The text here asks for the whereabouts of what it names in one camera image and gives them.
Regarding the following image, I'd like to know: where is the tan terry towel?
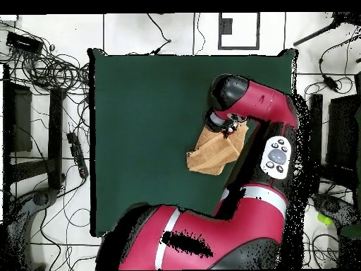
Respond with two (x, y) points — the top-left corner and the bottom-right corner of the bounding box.
(185, 122), (250, 176)

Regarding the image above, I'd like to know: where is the dark green table cloth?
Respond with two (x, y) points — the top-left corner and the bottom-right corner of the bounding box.
(87, 47), (299, 237)

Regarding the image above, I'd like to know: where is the black power adapter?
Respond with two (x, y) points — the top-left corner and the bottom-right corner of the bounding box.
(322, 74), (339, 92)

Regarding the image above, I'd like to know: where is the dark tripod base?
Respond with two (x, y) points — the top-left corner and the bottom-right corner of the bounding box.
(5, 187), (60, 270)
(311, 193), (359, 227)

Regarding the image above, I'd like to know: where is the black tripod pole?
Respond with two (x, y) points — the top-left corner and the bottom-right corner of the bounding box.
(293, 11), (361, 47)

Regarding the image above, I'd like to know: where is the yellow-green small object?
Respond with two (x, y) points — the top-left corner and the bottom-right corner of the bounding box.
(317, 213), (334, 226)

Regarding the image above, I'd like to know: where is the black power strip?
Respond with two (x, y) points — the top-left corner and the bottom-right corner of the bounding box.
(66, 131), (90, 179)

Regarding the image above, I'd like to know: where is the thin black cable with plug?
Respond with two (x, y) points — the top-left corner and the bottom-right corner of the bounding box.
(146, 13), (172, 55)

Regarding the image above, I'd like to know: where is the black metal frame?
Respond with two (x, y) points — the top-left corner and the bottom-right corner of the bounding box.
(308, 92), (361, 193)
(2, 64), (67, 193)

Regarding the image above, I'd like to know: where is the black cable tangle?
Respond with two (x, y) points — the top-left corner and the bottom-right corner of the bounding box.
(0, 22), (91, 97)

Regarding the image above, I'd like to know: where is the black network switch box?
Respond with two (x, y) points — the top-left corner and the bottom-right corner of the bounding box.
(5, 31), (44, 56)

